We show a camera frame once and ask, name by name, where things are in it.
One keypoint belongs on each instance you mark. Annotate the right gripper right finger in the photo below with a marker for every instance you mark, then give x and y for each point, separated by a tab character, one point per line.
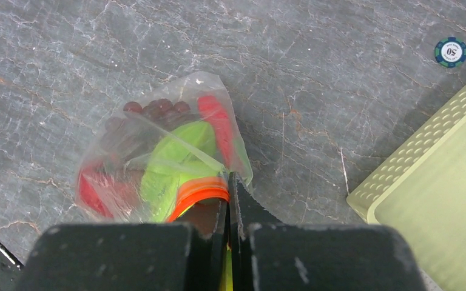
268	254

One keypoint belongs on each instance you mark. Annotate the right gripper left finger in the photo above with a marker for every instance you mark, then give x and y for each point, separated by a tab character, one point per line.
187	254

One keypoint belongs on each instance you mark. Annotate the red apple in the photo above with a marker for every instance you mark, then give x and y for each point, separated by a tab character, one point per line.
105	194

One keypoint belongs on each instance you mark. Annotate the clear zip bag orange zipper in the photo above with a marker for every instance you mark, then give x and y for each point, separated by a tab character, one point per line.
201	190

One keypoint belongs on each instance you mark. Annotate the light green fruit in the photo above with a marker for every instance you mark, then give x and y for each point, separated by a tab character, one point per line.
186	153

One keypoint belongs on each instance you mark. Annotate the purple grape bunch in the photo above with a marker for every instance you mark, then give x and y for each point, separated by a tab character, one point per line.
138	131

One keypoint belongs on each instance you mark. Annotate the red chili pepper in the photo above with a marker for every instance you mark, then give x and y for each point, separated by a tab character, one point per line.
213	112

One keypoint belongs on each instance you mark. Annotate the green plastic basket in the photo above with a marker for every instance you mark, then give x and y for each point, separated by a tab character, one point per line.
420	191

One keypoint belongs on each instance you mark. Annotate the small round badge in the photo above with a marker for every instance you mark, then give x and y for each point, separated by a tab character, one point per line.
450	52

